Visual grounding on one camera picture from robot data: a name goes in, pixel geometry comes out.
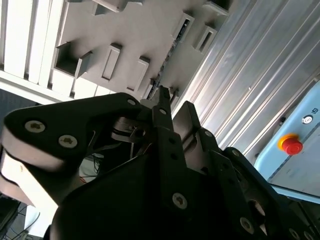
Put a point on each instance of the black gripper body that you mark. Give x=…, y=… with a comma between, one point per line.
x=112, y=205

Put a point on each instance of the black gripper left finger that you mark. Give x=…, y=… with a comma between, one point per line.
x=75, y=120

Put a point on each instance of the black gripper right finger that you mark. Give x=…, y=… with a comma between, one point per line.
x=225, y=175

